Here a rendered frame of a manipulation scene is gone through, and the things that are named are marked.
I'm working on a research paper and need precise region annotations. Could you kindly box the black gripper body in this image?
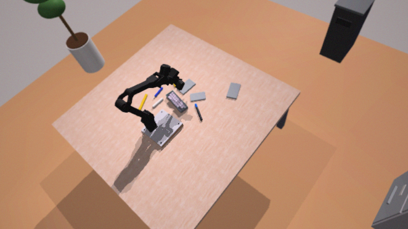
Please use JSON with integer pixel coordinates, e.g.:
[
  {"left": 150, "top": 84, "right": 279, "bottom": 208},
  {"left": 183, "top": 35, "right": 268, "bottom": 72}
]
[{"left": 167, "top": 76, "right": 185, "bottom": 90}]

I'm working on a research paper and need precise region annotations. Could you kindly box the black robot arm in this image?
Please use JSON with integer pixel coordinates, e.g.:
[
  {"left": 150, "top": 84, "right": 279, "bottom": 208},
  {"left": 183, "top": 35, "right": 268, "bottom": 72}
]
[{"left": 115, "top": 64, "right": 179, "bottom": 133}]

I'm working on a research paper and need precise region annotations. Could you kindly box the grey keyboard with white letter keys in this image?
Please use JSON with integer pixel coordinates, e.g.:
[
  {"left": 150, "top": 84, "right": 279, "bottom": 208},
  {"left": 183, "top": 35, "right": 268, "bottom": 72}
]
[{"left": 166, "top": 90, "right": 188, "bottom": 113}]

